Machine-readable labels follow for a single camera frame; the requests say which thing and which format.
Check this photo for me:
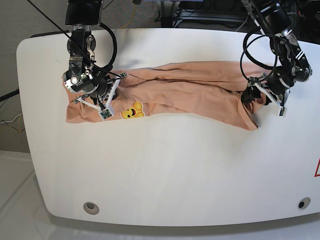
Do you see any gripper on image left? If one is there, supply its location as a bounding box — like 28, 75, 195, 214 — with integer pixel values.
73, 72, 128, 110

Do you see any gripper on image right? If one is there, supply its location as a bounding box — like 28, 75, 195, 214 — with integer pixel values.
241, 73, 291, 110

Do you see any peach T-shirt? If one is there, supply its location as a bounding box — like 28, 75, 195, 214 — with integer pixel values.
65, 60, 267, 131

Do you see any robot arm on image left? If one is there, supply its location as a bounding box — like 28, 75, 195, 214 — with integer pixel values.
63, 0, 127, 116

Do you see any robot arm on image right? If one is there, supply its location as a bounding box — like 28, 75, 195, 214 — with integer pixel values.
241, 0, 312, 111

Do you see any black bar at left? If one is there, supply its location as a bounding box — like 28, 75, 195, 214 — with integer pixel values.
0, 88, 20, 102

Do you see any right table grommet hole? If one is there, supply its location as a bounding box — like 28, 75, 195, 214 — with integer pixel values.
298, 197, 311, 210

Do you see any table grommet hole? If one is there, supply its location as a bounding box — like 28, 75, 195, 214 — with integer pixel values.
83, 202, 100, 215
298, 197, 311, 210

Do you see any left table grommet hole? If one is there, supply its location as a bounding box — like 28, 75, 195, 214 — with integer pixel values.
83, 202, 100, 215

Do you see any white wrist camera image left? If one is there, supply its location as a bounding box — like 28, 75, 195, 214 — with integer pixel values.
98, 108, 114, 121

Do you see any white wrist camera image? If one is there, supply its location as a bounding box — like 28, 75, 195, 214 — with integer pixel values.
279, 106, 287, 117
98, 108, 114, 121

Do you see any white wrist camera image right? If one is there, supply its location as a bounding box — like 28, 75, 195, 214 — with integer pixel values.
279, 106, 287, 117

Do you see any yellow hanging cable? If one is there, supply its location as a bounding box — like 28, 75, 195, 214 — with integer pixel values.
121, 2, 137, 30

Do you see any yellow cable on floor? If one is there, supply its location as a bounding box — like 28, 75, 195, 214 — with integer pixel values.
0, 115, 24, 135

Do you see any white cable on floor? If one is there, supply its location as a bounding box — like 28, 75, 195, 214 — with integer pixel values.
0, 113, 23, 126

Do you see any black metal stand frame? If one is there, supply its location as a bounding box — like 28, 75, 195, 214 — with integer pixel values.
159, 0, 293, 33

